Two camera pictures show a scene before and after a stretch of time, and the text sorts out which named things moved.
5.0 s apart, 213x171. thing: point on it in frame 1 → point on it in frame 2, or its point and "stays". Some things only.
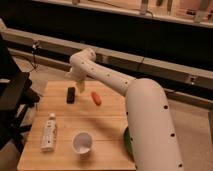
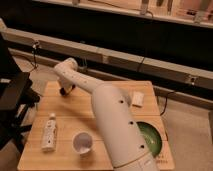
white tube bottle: [49, 134] stays
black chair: [17, 98] stays
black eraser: [70, 98] → [62, 90]
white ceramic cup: [82, 142] stays
